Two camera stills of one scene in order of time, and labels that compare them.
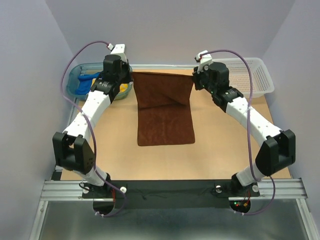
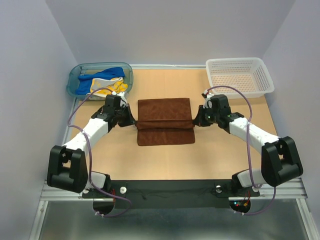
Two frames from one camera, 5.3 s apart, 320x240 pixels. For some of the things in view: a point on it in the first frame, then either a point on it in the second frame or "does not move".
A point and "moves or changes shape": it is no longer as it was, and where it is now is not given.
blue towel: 85,81 does not move
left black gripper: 125,66 to 129,120
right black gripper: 206,69 to 200,120
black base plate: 171,194 does not move
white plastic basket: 239,76 does not move
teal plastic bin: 82,68 does not move
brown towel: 164,116 moves or changes shape
